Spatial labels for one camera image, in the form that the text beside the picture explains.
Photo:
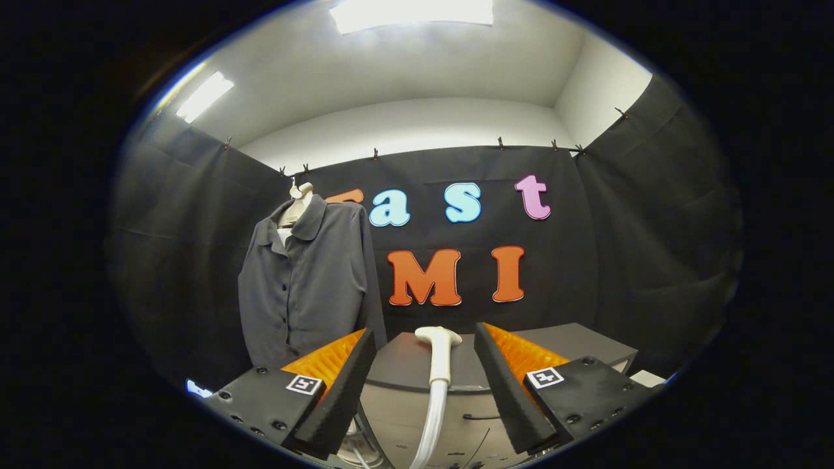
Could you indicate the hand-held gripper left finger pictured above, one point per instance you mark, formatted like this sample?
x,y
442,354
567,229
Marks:
x,y
345,391

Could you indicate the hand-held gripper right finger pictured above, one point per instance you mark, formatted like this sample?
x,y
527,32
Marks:
x,y
508,391

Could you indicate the dark grey button shirt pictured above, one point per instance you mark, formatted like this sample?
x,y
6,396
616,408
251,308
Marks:
x,y
313,286

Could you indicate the garment steamer base unit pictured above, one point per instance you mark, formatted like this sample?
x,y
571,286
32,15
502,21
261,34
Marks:
x,y
365,449

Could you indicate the beige clothes hanger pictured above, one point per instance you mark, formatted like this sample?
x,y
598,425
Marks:
x,y
301,195

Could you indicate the grey top cabinet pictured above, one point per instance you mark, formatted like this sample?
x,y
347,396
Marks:
x,y
560,342

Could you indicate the white box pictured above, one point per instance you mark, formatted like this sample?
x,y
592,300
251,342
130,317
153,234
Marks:
x,y
647,378

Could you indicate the smartphone with lit screen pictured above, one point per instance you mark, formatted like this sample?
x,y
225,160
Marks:
x,y
197,389

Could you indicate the black backdrop cloth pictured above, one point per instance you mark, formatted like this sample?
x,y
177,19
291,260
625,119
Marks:
x,y
651,228

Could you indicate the narrow ceiling light panel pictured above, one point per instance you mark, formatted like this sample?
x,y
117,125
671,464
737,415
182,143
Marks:
x,y
205,96

